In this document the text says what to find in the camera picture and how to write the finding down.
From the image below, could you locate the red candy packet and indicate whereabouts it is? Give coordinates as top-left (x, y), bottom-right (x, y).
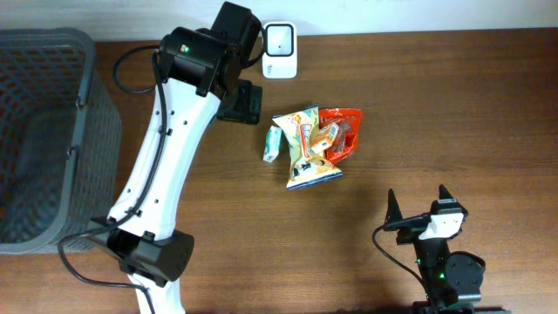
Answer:
top-left (319, 108), bottom-right (363, 164)

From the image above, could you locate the orange Kleenex tissue pack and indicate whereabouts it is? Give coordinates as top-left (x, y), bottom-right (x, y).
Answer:
top-left (310, 122), bottom-right (340, 154)

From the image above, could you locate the right black cable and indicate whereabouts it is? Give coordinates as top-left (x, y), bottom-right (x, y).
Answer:
top-left (371, 224), bottom-right (441, 314)

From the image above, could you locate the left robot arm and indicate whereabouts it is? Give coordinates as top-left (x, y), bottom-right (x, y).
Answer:
top-left (86, 2), bottom-right (263, 313)

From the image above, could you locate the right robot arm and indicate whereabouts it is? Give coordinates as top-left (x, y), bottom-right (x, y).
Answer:
top-left (371, 185), bottom-right (506, 314)

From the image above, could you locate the grey plastic mesh basket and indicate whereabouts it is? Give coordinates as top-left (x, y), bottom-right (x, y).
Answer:
top-left (1, 28), bottom-right (122, 255)

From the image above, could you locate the white barcode scanner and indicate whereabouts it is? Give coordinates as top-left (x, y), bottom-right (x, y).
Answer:
top-left (262, 21), bottom-right (298, 79)

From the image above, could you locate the yellow snack bag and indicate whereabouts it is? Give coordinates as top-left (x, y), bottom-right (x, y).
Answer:
top-left (272, 103), bottom-right (343, 190)

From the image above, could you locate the green Kleenex tissue pack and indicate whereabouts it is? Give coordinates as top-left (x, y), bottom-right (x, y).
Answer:
top-left (262, 126), bottom-right (282, 163)

